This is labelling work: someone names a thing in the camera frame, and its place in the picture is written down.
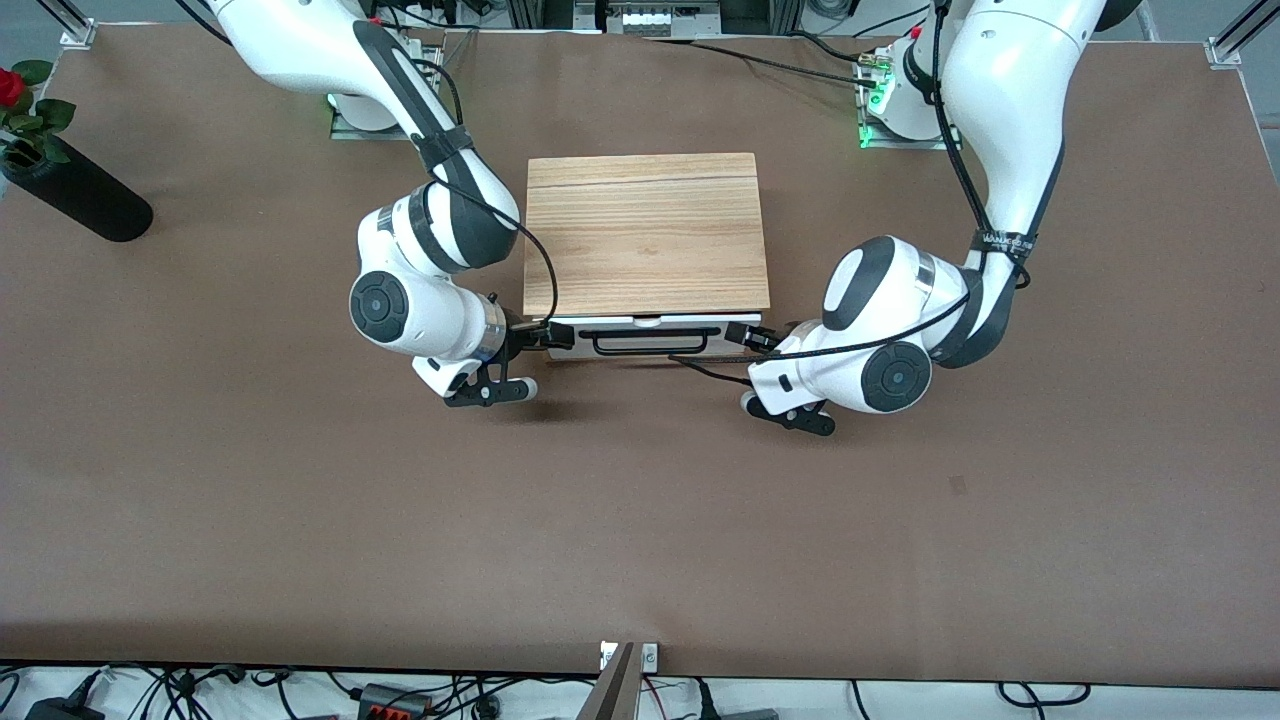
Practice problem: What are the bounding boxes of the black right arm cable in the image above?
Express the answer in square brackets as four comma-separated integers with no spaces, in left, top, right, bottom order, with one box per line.
[410,55,559,331]

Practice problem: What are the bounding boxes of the white-fronted drawer with black handle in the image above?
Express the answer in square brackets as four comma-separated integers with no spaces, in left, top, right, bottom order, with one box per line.
[546,312,764,364]

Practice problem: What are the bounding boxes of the aluminium profile frame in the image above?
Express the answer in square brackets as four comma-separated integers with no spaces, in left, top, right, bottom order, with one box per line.
[505,0,806,39]

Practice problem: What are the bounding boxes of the black velcro cable strap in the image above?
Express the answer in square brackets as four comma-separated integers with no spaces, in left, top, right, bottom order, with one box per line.
[413,124,474,169]
[974,229,1038,265]

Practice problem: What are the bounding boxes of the grey slanted camera post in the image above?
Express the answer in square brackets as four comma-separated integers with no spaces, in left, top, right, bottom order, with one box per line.
[577,642,638,720]

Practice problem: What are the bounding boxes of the long black table cable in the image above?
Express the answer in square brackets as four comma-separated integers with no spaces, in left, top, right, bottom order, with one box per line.
[645,36,881,89]

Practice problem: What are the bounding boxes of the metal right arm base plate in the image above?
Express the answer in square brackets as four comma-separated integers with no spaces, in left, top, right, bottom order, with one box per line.
[330,95,421,142]

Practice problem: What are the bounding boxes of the white table edge bracket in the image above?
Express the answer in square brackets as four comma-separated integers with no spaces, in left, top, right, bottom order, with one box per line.
[599,641,660,672]

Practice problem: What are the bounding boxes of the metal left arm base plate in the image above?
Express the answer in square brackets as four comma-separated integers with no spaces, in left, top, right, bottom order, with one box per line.
[855,55,967,152]

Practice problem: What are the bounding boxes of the black box with orange connectors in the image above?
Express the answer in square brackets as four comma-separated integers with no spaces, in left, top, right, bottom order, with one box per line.
[358,683,433,720]

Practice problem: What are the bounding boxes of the short black table cable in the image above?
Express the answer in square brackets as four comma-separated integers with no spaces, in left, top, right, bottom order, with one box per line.
[788,30,867,64]

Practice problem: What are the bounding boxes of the black cylindrical vase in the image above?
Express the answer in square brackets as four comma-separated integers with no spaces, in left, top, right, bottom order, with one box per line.
[0,148,155,244]

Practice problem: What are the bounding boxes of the black power adapter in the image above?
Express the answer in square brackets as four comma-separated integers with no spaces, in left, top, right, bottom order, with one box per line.
[24,695,104,720]

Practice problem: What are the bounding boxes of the black looped floor cable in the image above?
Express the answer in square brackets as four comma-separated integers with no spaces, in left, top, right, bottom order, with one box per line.
[997,681,1093,708]

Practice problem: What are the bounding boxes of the light wooden drawer cabinet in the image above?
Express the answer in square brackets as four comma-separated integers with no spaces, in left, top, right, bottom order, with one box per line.
[523,153,772,318]

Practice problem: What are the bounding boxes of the white power strip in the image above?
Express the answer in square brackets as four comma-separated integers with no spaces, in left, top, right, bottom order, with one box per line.
[610,4,706,37]

